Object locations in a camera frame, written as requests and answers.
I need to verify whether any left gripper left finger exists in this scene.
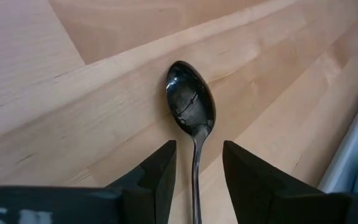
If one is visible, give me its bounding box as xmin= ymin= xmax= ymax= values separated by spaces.
xmin=0 ymin=139 xmax=177 ymax=224

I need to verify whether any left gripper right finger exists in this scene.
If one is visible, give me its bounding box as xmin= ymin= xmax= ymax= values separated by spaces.
xmin=222 ymin=140 xmax=358 ymax=224

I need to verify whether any black spoon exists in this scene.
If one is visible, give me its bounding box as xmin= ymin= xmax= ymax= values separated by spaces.
xmin=165 ymin=60 xmax=216 ymax=224

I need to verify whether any grey plastic tray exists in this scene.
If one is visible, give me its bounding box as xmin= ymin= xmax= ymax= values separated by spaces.
xmin=317 ymin=90 xmax=358 ymax=194

